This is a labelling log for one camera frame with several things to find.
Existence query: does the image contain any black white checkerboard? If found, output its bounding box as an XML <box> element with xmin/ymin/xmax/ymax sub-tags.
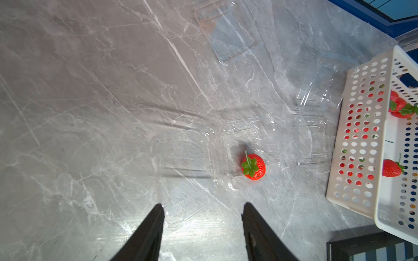
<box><xmin>327</xmin><ymin>225</ymin><xmax>418</xmax><ymax>261</ymax></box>

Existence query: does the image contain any strawberry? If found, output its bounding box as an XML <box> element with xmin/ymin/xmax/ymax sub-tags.
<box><xmin>241</xmin><ymin>151</ymin><xmax>266</xmax><ymax>181</ymax></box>

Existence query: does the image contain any strawberry five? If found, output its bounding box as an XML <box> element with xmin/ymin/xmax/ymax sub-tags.
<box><xmin>382</xmin><ymin>154</ymin><xmax>405</xmax><ymax>178</ymax></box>

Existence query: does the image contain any clear plastic clamshell container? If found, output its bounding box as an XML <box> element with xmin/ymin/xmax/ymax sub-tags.
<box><xmin>150</xmin><ymin>114</ymin><xmax>328</xmax><ymax>231</ymax></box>

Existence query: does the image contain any white perforated plastic basket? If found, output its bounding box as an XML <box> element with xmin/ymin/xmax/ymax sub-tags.
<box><xmin>326</xmin><ymin>46</ymin><xmax>418</xmax><ymax>244</ymax></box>

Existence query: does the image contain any clear clamshell near wall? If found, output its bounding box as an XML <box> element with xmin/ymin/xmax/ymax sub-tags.
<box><xmin>194</xmin><ymin>1</ymin><xmax>258</xmax><ymax>64</ymax></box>

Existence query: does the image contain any strawberry one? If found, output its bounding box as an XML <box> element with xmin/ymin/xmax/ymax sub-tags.
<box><xmin>389</xmin><ymin>91</ymin><xmax>418</xmax><ymax>119</ymax></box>

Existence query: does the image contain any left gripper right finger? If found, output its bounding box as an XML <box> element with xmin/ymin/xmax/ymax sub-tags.
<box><xmin>242</xmin><ymin>202</ymin><xmax>297</xmax><ymax>261</ymax></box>

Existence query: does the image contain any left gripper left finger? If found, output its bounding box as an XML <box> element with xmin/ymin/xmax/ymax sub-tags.
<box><xmin>111</xmin><ymin>203</ymin><xmax>164</xmax><ymax>261</ymax></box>

